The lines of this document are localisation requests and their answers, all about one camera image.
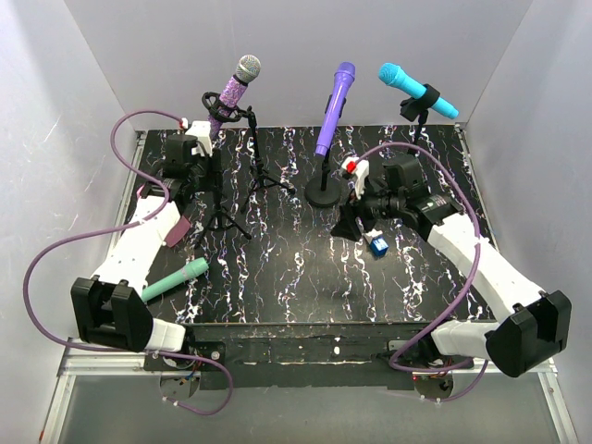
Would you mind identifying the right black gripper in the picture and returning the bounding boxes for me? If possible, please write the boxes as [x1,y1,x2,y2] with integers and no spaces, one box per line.
[329,175,405,241]

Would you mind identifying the round base mic stand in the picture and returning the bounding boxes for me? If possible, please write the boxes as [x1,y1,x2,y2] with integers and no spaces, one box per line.
[304,152,341,208]

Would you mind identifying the black tripod mic stand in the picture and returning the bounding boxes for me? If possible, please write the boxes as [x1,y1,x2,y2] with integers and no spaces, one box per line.
[193,152,253,251]

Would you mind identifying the mint green microphone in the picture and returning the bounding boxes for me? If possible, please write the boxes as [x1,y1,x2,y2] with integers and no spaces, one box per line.
[141,258,209,303]

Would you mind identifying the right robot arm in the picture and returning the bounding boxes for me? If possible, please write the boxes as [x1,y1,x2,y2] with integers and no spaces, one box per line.
[331,154,572,377]

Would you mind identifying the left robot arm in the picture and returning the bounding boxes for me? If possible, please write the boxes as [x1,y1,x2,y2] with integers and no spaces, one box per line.
[70,130,213,370]

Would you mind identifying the black rear tripod stand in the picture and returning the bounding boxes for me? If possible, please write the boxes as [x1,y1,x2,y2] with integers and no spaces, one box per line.
[202,92,296,214]

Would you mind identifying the glitter purple microphone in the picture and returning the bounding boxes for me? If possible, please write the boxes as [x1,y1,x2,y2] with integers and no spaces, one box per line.
[202,55,261,141]

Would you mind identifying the right round base stand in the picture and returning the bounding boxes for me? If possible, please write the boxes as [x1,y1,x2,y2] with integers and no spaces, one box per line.
[400,83,440,144]

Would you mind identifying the cyan microphone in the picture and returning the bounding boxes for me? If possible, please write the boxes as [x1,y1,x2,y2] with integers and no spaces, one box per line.
[378,63,459,119]

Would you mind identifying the blue white small box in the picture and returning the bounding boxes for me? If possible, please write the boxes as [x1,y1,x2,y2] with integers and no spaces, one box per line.
[363,228,389,257]

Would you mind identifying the pink box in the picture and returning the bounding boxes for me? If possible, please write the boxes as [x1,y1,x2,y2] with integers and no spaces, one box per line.
[165,184,191,249]

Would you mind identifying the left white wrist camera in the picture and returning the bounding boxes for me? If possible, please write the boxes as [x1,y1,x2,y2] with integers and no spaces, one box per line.
[185,120,213,157]

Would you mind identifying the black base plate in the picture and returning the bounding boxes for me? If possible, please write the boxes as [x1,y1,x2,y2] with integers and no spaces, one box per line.
[142,321,477,392]

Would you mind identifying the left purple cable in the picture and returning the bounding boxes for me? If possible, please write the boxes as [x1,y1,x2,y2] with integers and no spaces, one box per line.
[21,108,234,415]

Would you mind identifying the purple cable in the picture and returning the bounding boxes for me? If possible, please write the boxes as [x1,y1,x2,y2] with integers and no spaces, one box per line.
[21,108,234,415]
[355,141,489,404]

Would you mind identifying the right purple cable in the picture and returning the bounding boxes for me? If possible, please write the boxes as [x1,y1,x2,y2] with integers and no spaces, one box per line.
[355,141,489,404]

